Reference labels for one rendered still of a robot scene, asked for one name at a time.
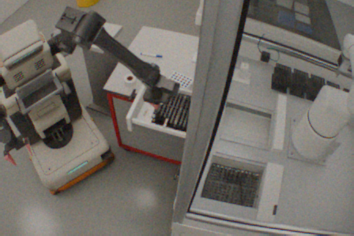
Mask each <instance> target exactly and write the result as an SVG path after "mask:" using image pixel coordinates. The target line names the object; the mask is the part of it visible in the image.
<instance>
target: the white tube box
mask: <svg viewBox="0 0 354 236"><path fill-rule="evenodd" d="M168 79H171V80H173V81H176V82H179V83H180V88H184V89H187V90H189V89H190V88H191V87H192V86H193V84H194V79H192V78H190V77H187V76H185V75H183V74H181V73H178V72H176V71H174V72H173V73H172V75H171V76H170V77H169V78H168Z"/></svg>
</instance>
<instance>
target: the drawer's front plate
mask: <svg viewBox="0 0 354 236"><path fill-rule="evenodd" d="M146 88H147V87H145V86H144V85H142V86H141V88H140V90H139V92H138V94H137V96H136V98H135V100H134V102H133V104H132V106H131V108H130V110H129V112H128V115H127V117H126V120H127V125H128V130H129V131H132V130H133V126H132V118H137V116H138V114H139V112H140V110H141V107H142V105H143V103H144V100H143V99H142V96H143V95H144V93H145V90H146Z"/></svg>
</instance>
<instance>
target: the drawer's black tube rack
mask: <svg viewBox="0 0 354 236"><path fill-rule="evenodd" d="M179 95H180V96H179ZM187 97H188V98H187ZM191 98H192V96H186V95H183V94H180V93H178V94H177V95H176V96H175V97H174V96H169V97H168V100H167V102H166V104H163V103H161V104H160V105H159V106H160V108H159V107H158V108H159V110H158V111H157V114H155V115H156V117H155V121H154V122H153V119H152V121H151V123H154V124H155V125H156V124H157V125H164V123H165V121H166V119H168V123H167V125H166V127H169V128H173V129H175V130H180V131H183V132H186V127H187V121H188V114H189V109H190V104H191Z"/></svg>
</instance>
